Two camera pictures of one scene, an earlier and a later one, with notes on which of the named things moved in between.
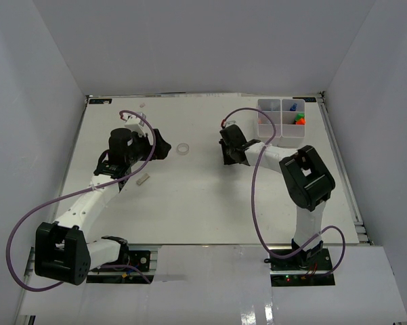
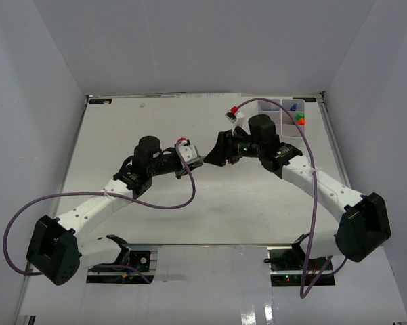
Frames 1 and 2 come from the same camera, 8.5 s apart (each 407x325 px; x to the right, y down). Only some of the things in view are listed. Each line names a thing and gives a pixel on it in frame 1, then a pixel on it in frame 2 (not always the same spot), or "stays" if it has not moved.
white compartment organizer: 288,115 stays
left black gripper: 162,147 to 182,170
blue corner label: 100,101 stays
